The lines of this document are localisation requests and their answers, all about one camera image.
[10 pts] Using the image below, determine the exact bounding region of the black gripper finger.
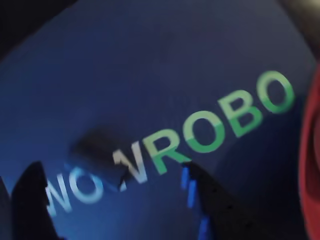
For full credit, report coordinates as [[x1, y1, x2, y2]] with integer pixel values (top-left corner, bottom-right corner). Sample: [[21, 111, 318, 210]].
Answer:
[[179, 161, 276, 240], [9, 161, 63, 240]]

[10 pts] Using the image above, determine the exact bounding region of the red bowl with black outside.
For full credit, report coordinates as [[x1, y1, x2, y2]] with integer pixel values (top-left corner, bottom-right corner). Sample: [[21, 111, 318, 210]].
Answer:
[[299, 72, 320, 221]]

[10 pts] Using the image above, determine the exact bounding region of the grey WOWROBO mat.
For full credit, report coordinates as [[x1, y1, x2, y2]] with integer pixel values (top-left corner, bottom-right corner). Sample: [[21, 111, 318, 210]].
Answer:
[[0, 0, 320, 240]]

